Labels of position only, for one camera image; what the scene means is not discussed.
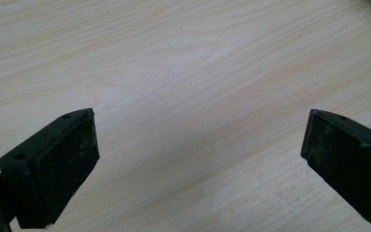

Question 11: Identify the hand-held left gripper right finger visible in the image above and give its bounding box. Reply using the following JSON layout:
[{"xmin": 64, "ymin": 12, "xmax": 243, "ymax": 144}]
[{"xmin": 300, "ymin": 108, "xmax": 371, "ymax": 230}]

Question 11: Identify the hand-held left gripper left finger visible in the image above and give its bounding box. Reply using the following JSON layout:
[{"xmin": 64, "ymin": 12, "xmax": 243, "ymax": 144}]
[{"xmin": 0, "ymin": 107, "xmax": 100, "ymax": 230}]

